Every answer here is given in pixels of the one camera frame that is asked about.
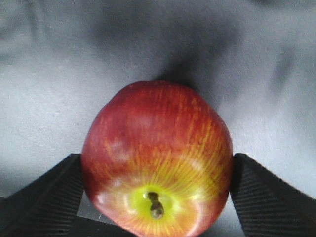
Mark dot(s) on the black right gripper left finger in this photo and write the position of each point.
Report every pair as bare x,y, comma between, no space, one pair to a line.
48,207

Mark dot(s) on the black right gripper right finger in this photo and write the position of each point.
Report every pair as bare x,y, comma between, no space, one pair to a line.
267,206

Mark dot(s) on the dark red apple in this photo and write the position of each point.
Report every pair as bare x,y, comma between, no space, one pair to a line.
158,161

